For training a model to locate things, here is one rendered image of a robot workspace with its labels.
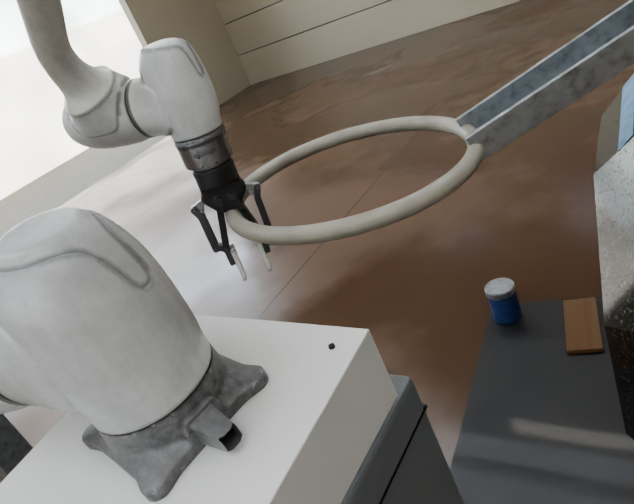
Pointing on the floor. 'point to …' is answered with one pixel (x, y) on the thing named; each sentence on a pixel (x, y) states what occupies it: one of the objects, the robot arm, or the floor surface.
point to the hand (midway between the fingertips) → (251, 258)
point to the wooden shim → (582, 326)
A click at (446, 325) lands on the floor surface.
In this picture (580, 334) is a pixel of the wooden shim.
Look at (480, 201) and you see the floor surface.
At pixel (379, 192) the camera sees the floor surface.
